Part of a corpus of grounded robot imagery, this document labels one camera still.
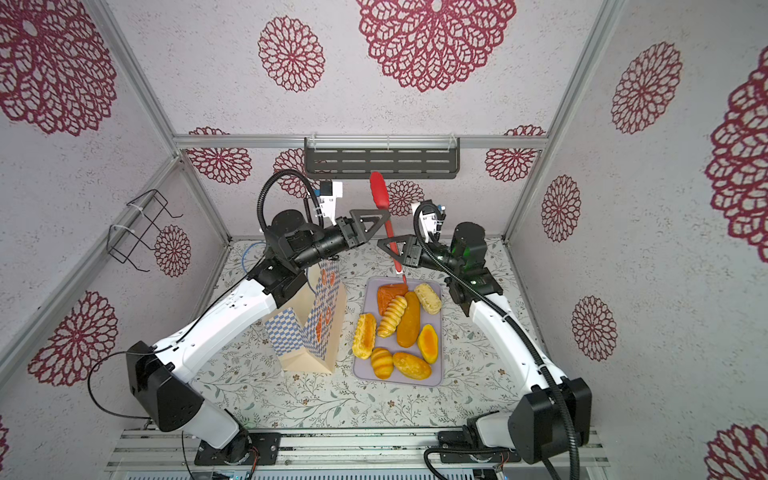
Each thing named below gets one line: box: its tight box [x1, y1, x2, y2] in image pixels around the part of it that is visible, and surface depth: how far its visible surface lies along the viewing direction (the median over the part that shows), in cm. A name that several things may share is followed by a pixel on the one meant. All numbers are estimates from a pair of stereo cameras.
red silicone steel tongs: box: [370, 171, 407, 285], surface depth 66 cm
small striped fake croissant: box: [371, 347, 394, 380], surface depth 87 cm
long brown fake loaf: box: [397, 291, 421, 348], surface depth 92 cm
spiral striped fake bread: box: [377, 295, 408, 338], surface depth 93 cm
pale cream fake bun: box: [414, 283, 442, 315], surface depth 99 cm
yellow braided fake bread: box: [352, 312, 377, 360], surface depth 91 cm
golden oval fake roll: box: [392, 352, 433, 380], surface depth 85 cm
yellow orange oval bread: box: [417, 324, 439, 364], surface depth 91 cm
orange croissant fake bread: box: [377, 283, 408, 317], surface depth 101 cm
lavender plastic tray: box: [353, 276, 444, 387], surface depth 91 cm
